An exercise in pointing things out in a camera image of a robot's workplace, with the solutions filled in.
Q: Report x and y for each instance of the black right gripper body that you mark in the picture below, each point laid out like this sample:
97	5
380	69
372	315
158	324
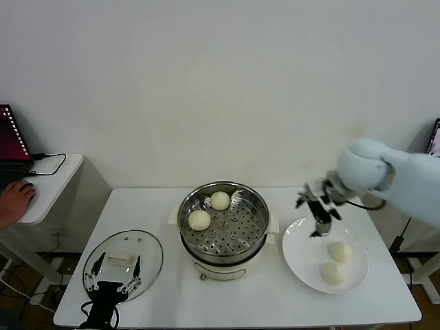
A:
326	196

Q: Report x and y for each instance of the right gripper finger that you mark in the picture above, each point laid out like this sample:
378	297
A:
321	221
303	197

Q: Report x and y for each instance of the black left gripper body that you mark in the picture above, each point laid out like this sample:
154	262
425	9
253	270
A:
104	299

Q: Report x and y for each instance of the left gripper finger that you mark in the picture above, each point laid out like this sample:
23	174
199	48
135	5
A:
138	273
96	269

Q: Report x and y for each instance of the white steamed baozi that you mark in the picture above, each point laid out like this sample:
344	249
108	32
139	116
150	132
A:
340	252
332	274
220	200
199	220

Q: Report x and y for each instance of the person's bare forearm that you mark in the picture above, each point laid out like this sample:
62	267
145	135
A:
4	221

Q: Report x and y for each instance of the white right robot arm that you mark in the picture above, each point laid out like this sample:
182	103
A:
412	185

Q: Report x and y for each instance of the person's bare hand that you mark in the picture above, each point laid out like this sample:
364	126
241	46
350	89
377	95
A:
17	203

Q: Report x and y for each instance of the white round plate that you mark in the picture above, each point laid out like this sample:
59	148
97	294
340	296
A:
309	261

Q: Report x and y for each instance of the white floor power strip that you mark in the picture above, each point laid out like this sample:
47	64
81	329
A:
39	299

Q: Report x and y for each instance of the white electric cooker pot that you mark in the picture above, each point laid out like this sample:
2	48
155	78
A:
223	269

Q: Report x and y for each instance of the white rounded side table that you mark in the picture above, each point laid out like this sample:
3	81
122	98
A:
65	178

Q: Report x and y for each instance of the black computer mouse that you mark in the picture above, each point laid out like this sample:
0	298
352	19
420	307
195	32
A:
29	185

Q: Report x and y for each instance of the white side table with label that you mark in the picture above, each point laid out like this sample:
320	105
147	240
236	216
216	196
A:
428	273

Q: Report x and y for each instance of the black laptop with dock icons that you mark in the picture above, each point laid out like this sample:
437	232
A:
13	137

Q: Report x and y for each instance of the grey laptop showing camera windows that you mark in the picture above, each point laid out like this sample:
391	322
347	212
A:
434	137

